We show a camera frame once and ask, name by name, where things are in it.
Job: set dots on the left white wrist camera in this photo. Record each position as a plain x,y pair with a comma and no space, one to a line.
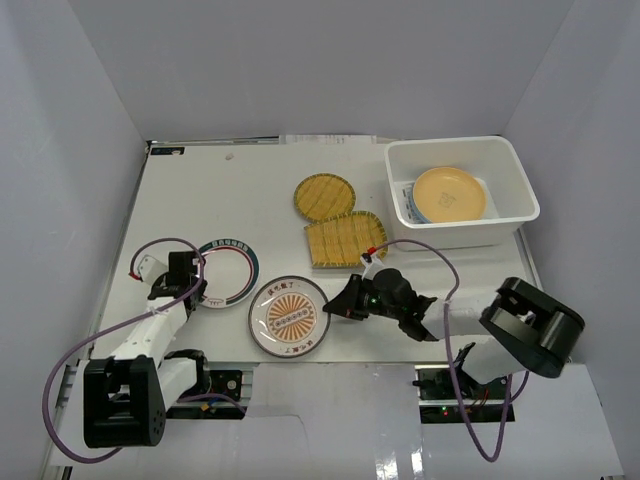
148,269

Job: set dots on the white plastic bin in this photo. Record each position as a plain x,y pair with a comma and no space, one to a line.
492,160

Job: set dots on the white plate orange sunburst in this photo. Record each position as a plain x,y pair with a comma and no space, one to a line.
286,318

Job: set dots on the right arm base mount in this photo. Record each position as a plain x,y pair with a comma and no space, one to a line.
438,404

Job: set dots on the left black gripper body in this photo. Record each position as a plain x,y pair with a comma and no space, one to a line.
191,288

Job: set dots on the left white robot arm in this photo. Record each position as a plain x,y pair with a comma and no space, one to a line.
126,395

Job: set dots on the round woven bamboo tray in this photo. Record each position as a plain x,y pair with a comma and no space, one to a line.
322,196

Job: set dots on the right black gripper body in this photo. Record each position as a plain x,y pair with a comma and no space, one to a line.
374,306

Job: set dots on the white paper sheets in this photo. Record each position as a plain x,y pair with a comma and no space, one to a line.
326,139

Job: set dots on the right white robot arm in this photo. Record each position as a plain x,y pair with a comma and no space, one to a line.
527,329

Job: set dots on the yellow plate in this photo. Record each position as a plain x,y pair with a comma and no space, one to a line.
447,194

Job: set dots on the white plate green red rim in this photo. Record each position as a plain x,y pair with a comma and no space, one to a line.
231,271

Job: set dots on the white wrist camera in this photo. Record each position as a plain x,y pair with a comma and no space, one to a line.
372,263
148,269

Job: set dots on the fan-shaped woven bamboo tray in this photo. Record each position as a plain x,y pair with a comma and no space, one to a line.
339,241

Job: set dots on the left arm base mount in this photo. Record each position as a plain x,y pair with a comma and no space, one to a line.
213,401

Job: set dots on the dark label sticker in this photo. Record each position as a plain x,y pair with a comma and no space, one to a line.
167,151

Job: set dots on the blue plate with bear print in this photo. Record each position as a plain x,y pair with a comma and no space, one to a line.
415,214

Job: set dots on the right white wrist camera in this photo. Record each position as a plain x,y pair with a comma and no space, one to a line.
372,263

